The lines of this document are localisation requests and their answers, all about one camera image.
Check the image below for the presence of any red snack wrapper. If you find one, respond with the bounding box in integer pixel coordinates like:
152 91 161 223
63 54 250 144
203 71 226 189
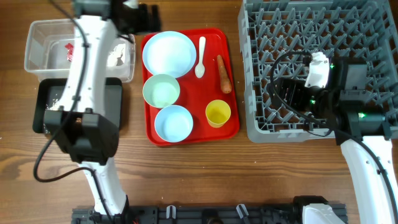
65 43 74 62

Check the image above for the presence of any orange carrot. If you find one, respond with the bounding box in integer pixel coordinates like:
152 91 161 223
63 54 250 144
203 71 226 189
216 55 232 93

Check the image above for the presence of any red plastic tray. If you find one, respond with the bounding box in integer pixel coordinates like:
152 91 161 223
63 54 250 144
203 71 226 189
141 27 241 146

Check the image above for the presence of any black waste tray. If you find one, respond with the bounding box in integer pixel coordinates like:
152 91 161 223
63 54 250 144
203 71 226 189
32 78 123 134

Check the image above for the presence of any light blue plate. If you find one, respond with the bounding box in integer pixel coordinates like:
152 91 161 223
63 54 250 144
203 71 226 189
142 31 197 78

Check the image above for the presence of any mint green bowl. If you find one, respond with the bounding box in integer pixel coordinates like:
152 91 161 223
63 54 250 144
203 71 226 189
142 74 180 108

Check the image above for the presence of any white plastic spoon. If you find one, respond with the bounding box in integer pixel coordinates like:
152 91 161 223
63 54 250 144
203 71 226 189
195 36 206 78

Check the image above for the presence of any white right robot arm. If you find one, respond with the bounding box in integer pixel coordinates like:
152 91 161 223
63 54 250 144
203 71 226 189
268 51 397 223

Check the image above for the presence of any grey dishwasher rack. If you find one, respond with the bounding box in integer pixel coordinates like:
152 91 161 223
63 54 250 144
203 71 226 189
238 1 397 143

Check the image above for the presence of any white tissue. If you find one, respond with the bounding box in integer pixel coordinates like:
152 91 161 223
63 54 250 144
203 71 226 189
107 44 126 67

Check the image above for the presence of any yellow plastic cup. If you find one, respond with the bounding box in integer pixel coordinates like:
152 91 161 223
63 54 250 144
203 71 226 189
205 100 231 128

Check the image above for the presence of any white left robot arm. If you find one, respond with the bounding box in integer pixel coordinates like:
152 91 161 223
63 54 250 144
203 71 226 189
33 1 161 223

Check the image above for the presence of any light blue bowl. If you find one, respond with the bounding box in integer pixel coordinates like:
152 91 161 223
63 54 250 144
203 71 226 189
154 105 193 143

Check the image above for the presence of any clear plastic bin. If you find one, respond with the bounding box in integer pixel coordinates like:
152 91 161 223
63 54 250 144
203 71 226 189
24 19 136 83

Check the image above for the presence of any white rice pile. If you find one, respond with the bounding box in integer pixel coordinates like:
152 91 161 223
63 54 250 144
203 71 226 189
43 98 59 134

